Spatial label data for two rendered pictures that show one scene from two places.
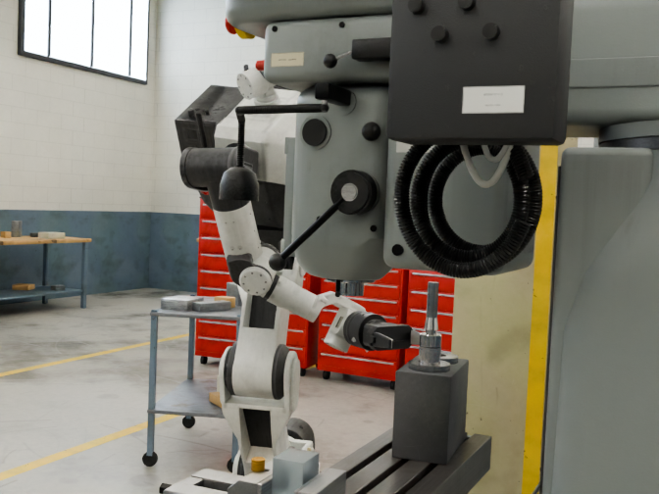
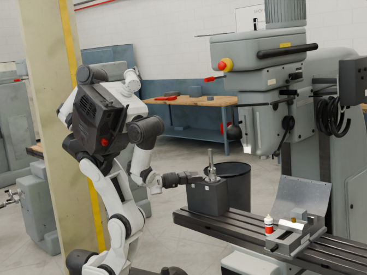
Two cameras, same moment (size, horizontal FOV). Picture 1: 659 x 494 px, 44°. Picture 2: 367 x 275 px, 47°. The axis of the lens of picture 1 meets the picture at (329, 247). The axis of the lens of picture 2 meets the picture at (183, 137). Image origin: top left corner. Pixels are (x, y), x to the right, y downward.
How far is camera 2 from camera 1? 223 cm
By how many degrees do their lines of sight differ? 68
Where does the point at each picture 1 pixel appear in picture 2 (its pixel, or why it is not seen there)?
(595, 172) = not seen: hidden behind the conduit
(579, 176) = not seen: hidden behind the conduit
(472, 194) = (310, 114)
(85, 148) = not seen: outside the picture
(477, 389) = (69, 203)
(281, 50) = (270, 78)
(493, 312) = (68, 164)
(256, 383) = (139, 226)
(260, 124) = (138, 103)
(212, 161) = (154, 126)
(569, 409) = (339, 161)
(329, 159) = (278, 113)
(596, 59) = (323, 72)
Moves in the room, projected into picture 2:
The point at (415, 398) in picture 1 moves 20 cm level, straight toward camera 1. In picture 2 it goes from (220, 192) to (255, 194)
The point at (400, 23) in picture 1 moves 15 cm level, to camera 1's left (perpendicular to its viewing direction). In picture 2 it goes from (356, 75) to (357, 79)
